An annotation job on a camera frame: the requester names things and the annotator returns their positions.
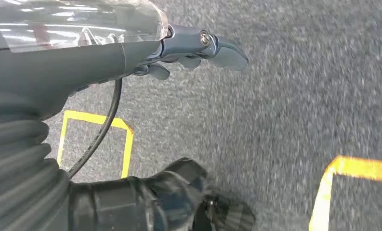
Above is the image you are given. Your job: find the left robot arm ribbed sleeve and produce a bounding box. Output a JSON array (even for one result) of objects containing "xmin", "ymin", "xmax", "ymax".
[{"xmin": 0, "ymin": 92, "xmax": 70, "ymax": 231}]

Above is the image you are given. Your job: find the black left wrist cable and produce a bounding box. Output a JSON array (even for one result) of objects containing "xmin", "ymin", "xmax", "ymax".
[{"xmin": 66, "ymin": 78, "xmax": 123, "ymax": 179}]

